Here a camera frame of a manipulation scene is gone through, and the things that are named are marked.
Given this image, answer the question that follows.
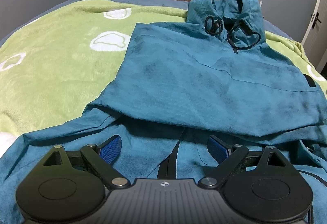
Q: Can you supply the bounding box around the green fleece blanket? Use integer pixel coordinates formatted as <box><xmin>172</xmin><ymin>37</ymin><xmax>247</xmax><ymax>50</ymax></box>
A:
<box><xmin>0</xmin><ymin>0</ymin><xmax>327</xmax><ymax>160</ymax></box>

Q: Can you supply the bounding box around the teal hooded jacket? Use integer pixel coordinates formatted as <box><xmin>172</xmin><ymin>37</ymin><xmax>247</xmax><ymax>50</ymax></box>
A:
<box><xmin>1</xmin><ymin>0</ymin><xmax>326</xmax><ymax>223</ymax></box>

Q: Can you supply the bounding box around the black door handle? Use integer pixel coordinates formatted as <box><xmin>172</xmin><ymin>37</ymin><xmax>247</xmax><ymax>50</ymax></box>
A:
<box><xmin>311</xmin><ymin>12</ymin><xmax>321</xmax><ymax>29</ymax></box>

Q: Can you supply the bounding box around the white door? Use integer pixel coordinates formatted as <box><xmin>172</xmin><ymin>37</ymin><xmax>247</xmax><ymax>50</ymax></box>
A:
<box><xmin>301</xmin><ymin>0</ymin><xmax>326</xmax><ymax>72</ymax></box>

